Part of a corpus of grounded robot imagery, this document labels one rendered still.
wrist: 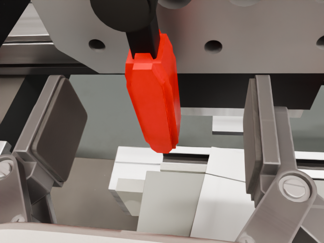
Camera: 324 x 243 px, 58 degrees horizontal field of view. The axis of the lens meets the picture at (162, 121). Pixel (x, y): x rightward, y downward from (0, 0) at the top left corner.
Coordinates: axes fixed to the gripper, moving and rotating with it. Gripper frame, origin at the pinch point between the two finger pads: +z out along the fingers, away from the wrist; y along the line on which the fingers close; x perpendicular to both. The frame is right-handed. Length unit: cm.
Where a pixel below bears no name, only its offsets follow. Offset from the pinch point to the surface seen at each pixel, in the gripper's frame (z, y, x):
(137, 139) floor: 71, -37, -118
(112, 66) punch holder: 3.5, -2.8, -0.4
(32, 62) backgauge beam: 31, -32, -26
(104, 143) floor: 68, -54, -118
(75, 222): 3.4, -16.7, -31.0
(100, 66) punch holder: 3.5, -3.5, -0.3
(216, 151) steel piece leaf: 8.9, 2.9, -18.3
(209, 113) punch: 7.9, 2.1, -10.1
